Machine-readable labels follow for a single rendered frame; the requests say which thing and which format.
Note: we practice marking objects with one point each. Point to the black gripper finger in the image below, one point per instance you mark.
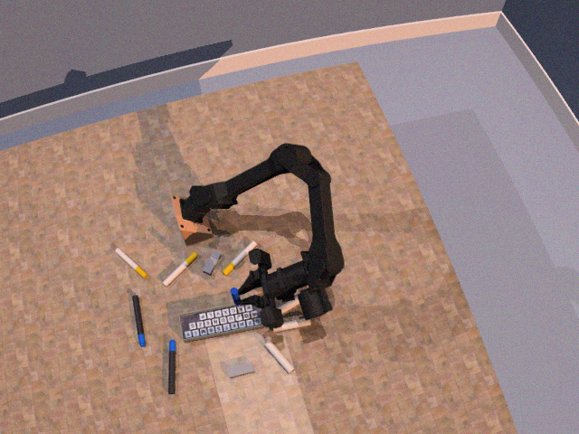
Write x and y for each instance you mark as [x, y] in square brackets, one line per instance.
[252, 300]
[249, 284]

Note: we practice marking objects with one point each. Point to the black stylus with blue tip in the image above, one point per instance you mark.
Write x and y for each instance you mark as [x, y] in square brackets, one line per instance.
[172, 367]
[137, 313]

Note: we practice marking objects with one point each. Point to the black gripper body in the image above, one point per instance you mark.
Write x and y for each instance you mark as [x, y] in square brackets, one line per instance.
[273, 285]

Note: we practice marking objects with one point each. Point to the grey keyboard with white letter keys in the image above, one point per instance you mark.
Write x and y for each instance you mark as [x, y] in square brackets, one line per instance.
[222, 320]

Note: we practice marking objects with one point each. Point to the blue stylus with grey tip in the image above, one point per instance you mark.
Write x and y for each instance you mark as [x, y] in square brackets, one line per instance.
[235, 295]

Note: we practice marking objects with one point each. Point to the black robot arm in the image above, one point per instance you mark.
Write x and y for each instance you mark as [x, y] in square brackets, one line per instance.
[324, 260]

